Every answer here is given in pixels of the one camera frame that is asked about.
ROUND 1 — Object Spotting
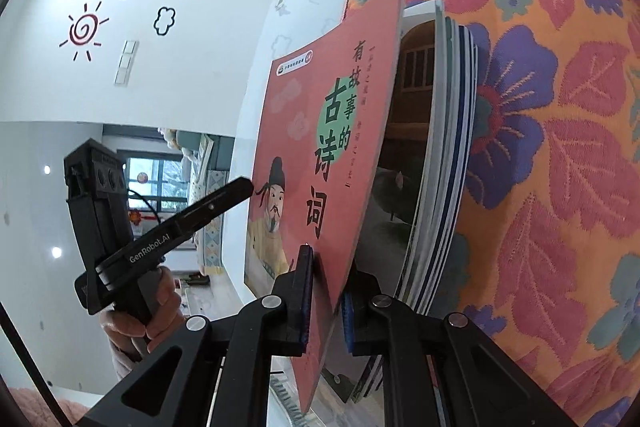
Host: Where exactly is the person's left hand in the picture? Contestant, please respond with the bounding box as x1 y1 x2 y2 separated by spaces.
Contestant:
99 267 182 354

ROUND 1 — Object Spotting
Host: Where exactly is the white light switch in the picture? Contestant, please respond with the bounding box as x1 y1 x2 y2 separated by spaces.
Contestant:
114 39 139 86

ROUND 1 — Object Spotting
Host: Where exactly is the floral orange cloth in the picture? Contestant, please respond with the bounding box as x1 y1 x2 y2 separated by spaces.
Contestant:
345 0 640 427

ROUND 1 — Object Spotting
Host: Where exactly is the dark framed window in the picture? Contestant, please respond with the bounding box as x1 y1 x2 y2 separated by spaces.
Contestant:
125 157 194 253

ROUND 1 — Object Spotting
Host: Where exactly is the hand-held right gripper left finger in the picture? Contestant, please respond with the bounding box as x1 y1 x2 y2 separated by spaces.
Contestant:
80 244 315 427

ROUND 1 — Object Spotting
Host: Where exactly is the red book with robed figure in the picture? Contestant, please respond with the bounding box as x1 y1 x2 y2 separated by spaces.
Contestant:
244 0 406 413

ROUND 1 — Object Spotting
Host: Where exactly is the row of books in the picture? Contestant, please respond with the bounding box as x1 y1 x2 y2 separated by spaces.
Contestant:
350 0 479 404

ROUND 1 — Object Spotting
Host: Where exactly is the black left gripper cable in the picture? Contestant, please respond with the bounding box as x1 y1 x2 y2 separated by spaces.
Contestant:
127 189 162 228

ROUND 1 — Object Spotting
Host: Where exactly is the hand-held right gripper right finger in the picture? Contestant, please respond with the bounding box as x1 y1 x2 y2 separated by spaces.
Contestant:
340 274 576 427

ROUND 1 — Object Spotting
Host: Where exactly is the person's left forearm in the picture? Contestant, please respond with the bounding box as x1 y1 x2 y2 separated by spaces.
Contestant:
107 342 151 383

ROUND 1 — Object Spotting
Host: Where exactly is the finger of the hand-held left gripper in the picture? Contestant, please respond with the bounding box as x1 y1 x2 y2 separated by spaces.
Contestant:
171 177 255 236

